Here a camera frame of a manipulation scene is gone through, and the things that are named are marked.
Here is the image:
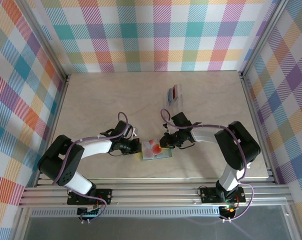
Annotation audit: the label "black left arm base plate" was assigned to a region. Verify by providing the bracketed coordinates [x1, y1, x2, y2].
[66, 188, 114, 206]

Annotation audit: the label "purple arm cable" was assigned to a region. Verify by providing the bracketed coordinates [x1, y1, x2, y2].
[160, 108, 254, 223]
[52, 111, 132, 225]

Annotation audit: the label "orange right controller board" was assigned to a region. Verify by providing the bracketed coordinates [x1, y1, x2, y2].
[218, 203, 239, 220]

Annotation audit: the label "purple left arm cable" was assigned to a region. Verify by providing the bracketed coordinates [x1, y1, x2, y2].
[52, 111, 132, 225]

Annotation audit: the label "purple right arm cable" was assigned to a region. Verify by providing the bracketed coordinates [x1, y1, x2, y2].
[160, 108, 254, 223]

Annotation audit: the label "green left controller board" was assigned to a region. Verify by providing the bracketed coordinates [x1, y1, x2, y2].
[76, 203, 104, 222]

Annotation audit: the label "clear plastic card holder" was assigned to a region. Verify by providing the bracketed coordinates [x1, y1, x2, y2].
[162, 84, 186, 118]

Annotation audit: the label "grey metal panel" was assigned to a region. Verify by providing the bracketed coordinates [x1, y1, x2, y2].
[13, 216, 298, 240]

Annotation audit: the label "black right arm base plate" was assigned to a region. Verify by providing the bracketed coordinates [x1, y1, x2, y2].
[199, 186, 247, 204]

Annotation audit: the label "small colourful card case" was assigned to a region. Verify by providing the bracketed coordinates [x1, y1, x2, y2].
[139, 146, 173, 163]

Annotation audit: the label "aluminium side rail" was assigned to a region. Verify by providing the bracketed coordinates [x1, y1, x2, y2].
[238, 71, 277, 185]
[33, 74, 72, 187]

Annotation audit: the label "slotted grey cable duct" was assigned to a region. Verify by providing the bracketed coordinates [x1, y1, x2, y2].
[30, 208, 221, 219]

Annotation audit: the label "aluminium frame post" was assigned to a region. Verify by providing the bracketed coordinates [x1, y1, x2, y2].
[14, 0, 72, 82]
[237, 0, 290, 79]

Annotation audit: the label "white card red circles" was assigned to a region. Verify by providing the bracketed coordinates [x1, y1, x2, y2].
[141, 138, 163, 158]

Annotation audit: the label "aluminium cross rail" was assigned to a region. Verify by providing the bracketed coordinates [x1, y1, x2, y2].
[17, 177, 296, 209]

